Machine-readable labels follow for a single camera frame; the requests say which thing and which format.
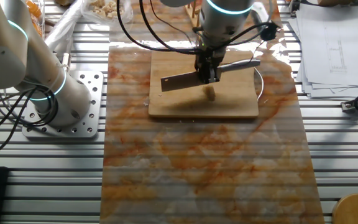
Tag round wooden lid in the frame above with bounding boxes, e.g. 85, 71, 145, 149
331, 193, 358, 224

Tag steel kitchen cleaver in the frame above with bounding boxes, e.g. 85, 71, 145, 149
160, 58, 262, 93

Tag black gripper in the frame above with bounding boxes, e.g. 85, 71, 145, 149
195, 45, 227, 85

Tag oranges in bag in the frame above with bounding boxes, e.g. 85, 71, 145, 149
25, 0, 47, 40

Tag wooden peg rack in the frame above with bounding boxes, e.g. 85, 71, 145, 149
185, 0, 204, 29

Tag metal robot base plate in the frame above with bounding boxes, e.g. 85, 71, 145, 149
21, 70, 104, 139

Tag roll of clear plastic bags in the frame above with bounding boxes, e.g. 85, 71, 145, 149
44, 0, 84, 55

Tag wooden cutting board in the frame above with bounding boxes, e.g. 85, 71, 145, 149
148, 49, 265, 119

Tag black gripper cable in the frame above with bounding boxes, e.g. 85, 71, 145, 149
116, 0, 281, 65

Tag orange fruit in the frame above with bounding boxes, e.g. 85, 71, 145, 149
32, 21, 44, 37
26, 0, 42, 19

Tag stack of white papers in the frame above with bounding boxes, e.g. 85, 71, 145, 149
287, 2, 358, 100

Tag peeled lotus root piece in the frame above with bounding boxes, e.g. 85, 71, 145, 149
203, 85, 216, 102

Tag bag of lotus root slices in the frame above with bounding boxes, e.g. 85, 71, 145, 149
80, 0, 134, 26

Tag black cable bundle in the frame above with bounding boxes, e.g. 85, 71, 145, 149
0, 85, 58, 159

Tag orange marble pattern mat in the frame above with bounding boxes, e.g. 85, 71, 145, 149
99, 0, 325, 224

